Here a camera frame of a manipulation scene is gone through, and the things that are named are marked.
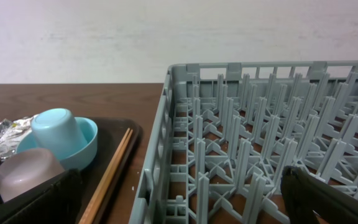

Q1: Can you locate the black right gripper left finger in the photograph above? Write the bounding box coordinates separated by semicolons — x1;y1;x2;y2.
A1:
0;169;82;223

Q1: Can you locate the silver foil wrapper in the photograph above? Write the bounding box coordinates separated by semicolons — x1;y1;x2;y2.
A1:
0;114;37;161

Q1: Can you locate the pink white cup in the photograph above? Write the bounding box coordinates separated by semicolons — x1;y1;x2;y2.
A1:
0;148;65;202

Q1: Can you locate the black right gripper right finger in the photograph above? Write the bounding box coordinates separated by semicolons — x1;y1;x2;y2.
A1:
280;166;358;223

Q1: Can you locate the grey dishwasher rack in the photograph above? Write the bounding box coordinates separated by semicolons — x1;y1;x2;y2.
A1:
129;61;358;223

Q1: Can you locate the light blue bowl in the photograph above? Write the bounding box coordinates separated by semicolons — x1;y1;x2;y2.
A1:
16;117;98;170

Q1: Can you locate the wooden chopstick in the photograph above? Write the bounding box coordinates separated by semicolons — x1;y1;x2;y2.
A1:
78;128;131;224
85;129;134;224

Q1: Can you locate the light blue cup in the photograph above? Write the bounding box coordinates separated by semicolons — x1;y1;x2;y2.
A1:
31;108;87;159

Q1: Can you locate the dark brown serving tray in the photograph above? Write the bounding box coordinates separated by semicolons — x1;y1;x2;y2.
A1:
76;117;143;223

